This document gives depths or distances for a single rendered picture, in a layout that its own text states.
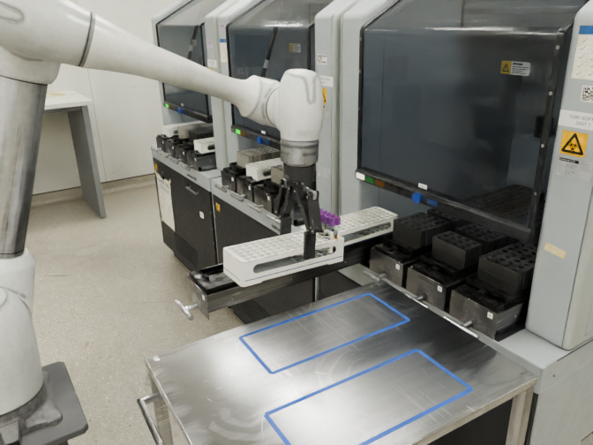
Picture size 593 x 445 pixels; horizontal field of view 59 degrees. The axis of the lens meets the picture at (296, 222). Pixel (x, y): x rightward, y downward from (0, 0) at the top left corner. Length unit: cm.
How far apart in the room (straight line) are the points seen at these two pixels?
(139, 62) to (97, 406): 161
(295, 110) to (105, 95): 372
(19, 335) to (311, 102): 75
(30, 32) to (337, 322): 80
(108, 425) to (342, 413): 145
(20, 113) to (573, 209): 113
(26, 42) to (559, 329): 120
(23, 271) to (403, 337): 82
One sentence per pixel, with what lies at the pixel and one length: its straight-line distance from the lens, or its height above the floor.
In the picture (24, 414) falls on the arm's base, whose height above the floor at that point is 74.
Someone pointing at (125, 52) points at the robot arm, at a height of 139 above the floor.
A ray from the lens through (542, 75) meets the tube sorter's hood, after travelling 120.
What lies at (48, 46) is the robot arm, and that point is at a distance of 103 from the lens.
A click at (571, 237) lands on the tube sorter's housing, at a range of 123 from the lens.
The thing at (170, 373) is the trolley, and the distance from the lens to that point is 106.
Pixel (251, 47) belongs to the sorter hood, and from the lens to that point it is 213.
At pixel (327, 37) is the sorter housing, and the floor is 137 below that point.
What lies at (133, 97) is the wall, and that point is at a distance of 487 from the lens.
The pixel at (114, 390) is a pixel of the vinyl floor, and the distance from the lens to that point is 243.
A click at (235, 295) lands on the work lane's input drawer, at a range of 136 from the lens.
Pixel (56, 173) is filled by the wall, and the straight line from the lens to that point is 484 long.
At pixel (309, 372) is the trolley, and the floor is 82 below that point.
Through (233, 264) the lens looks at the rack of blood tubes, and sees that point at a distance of 123.
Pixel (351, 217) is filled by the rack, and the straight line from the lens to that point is 161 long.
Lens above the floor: 145
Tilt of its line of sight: 22 degrees down
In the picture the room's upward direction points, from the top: 1 degrees counter-clockwise
